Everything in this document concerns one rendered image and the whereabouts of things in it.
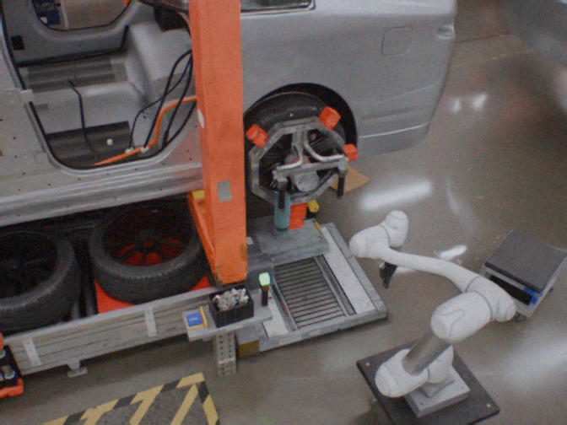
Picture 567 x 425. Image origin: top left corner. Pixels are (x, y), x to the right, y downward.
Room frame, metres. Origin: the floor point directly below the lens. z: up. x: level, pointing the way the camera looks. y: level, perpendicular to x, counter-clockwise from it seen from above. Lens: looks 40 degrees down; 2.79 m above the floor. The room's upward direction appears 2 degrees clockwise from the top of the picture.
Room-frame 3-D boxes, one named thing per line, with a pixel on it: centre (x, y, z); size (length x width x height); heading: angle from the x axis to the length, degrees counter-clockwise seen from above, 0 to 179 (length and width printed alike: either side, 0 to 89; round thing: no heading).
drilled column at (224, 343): (1.95, 0.30, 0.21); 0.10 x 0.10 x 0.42; 21
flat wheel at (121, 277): (2.48, 0.76, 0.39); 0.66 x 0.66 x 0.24
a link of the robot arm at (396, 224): (1.98, -0.49, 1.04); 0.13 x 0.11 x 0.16; 122
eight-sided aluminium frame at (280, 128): (2.72, -0.06, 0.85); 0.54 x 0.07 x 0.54; 111
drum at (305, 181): (2.65, -0.09, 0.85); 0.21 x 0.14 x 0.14; 21
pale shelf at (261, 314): (1.96, 0.27, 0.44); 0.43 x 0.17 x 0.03; 111
